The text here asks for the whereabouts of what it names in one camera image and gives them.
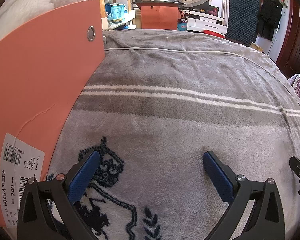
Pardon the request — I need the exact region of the blue jar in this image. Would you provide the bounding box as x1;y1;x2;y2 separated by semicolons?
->
111;3;126;23

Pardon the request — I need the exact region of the white low cabinet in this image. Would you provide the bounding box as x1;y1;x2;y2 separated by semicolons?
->
186;10;228;35

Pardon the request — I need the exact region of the dark quilted curtain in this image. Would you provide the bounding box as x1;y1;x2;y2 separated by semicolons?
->
226;0;262;47

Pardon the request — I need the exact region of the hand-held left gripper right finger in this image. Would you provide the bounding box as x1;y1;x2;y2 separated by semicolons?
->
202;151;285;240

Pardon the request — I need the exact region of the red-brown door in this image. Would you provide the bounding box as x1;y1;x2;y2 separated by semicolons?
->
281;0;300;78

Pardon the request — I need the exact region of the red wooden cabinet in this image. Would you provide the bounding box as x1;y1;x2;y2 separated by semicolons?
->
131;1;187;30

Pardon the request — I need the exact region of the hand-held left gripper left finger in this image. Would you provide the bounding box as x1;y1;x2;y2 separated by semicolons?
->
17;149;102;240

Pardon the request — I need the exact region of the white cable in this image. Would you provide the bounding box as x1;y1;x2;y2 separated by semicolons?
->
104;47;300;115

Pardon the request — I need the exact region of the salmon fabric storage box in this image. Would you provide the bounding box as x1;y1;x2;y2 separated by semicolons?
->
0;0;106;228

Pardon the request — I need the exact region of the red plastic basin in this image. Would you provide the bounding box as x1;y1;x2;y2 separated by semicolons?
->
202;29;225;39

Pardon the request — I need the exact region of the grey printed fleece blanket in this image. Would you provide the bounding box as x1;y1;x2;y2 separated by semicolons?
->
46;28;300;240

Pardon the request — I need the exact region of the black hanging jacket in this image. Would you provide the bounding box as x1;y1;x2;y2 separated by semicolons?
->
259;0;283;40

